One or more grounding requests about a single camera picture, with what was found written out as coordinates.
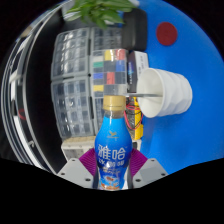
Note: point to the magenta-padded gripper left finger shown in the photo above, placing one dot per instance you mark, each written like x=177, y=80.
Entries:
x=75, y=171

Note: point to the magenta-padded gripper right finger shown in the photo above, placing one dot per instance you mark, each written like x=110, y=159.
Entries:
x=150, y=171

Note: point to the blue drink bottle gold cap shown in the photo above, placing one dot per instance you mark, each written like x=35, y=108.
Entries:
x=113, y=150

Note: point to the yellow multimeter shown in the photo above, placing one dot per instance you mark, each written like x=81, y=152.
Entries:
x=138, y=131

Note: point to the grey small-parts drawer cabinet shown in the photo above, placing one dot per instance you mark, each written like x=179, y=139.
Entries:
x=70, y=53
x=73, y=108
x=99, y=115
x=108, y=38

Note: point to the metal stirring rod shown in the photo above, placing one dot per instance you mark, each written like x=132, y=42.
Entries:
x=146, y=95

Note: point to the white ribbed cup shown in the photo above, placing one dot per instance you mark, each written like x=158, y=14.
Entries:
x=170, y=90

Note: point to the black and white box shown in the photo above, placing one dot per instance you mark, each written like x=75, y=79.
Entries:
x=135, y=70

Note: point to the clear organizer box coloured parts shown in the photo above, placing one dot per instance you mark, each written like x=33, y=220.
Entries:
x=110, y=71

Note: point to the flat round red coaster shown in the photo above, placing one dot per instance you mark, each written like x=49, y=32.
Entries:
x=166, y=33

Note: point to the green potted plant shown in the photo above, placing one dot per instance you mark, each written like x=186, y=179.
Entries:
x=100, y=11

